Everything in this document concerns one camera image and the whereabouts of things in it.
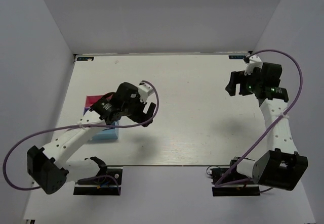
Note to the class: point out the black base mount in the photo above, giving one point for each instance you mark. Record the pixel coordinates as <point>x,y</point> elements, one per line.
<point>240,185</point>
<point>109,184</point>

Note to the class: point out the right table corner label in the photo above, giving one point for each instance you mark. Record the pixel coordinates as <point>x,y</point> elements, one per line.
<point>236,57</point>

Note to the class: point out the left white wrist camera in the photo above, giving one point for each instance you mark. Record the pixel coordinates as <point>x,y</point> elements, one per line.
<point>144,90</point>

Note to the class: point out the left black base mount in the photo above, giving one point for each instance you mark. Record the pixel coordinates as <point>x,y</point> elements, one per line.
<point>109,184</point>

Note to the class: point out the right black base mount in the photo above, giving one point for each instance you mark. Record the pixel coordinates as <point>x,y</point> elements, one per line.
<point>240,185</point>

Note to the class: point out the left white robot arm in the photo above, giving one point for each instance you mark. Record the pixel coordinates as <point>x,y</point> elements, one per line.
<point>49,165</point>

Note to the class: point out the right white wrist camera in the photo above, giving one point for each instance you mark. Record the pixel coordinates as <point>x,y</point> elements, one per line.
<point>252,61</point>

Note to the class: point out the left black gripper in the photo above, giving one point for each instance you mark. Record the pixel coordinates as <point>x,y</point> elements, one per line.
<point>137,99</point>

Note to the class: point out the table corner label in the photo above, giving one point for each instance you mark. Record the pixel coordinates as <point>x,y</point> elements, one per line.
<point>84,58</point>
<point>236,57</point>

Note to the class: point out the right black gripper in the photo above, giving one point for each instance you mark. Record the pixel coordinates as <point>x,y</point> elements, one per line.
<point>235,78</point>

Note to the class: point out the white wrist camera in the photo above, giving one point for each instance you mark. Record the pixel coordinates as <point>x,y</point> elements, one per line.
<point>144,90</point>
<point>252,61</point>

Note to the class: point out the pink blue tiered organizer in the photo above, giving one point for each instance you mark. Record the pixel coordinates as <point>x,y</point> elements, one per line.
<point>106,134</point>

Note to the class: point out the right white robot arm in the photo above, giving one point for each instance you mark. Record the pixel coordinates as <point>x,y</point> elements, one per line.
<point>281,166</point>

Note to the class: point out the left table corner label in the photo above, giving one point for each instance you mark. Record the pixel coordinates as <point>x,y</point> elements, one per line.
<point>84,58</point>

